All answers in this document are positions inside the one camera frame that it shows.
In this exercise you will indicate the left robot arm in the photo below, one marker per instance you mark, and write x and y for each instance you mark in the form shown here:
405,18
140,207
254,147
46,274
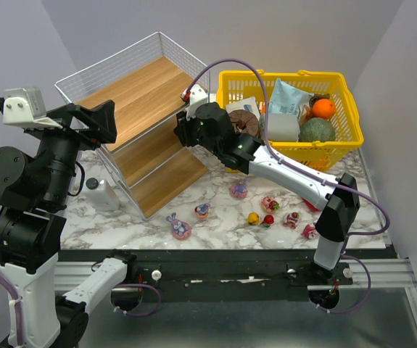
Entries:
33,192

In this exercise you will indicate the pink red figure toy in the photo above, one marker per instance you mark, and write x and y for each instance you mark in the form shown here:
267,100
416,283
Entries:
309,231

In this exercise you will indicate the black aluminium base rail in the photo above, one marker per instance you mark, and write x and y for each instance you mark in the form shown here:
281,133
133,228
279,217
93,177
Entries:
260,275

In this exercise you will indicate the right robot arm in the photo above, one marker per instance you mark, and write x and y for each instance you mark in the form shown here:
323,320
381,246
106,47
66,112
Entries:
210,127

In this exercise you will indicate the brown chocolate donut cake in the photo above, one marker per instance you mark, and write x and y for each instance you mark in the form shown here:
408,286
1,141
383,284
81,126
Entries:
244,122

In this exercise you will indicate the red strawberry toy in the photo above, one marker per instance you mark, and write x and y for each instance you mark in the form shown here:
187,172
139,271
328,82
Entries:
268,221

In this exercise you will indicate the purple bunny toy pink base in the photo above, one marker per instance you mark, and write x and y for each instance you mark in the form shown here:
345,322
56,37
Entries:
180,230

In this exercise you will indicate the light blue snack bag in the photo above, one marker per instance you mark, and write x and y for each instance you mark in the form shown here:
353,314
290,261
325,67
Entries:
287,100

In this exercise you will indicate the white plastic bottle black cap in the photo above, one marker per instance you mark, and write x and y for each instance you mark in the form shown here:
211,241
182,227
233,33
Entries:
101,195

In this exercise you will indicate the purple pink toy figure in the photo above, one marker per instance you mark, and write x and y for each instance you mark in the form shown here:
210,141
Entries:
239,190

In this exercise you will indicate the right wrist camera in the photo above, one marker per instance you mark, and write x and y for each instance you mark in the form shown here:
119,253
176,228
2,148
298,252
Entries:
196,95

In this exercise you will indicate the white tissue packet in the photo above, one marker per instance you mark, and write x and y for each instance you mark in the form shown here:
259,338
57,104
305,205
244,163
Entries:
249,104

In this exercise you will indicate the yellow duck toy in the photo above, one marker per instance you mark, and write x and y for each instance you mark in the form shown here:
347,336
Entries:
253,218

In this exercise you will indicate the small purple bunny toy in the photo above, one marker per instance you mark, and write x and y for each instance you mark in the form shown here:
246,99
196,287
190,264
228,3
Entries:
202,210

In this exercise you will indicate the pink strawberry cake toy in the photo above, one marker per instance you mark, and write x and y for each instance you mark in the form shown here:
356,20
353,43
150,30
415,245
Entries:
269,204

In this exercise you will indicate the red bell pepper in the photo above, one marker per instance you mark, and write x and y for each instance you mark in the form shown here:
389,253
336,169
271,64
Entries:
310,206

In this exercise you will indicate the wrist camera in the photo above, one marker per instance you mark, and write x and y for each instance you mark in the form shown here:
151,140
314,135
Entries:
24,108
196,95

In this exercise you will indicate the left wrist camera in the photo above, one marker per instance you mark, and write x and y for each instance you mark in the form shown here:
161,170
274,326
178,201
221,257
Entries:
24,108

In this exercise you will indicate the yellow plastic shopping basket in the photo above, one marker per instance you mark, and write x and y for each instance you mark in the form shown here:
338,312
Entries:
234,85

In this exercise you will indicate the green melon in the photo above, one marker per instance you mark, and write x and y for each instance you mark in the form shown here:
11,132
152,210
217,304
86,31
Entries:
317,129

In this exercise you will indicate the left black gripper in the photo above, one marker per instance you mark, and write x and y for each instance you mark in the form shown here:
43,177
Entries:
72,130

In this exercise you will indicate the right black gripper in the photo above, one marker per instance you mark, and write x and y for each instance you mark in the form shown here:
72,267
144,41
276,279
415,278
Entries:
185,129

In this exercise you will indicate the white wire wooden shelf rack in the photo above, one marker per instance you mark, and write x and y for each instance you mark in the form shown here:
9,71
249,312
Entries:
145,81

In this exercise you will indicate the orange fruit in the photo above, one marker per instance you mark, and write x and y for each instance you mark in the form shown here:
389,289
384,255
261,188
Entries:
323,108

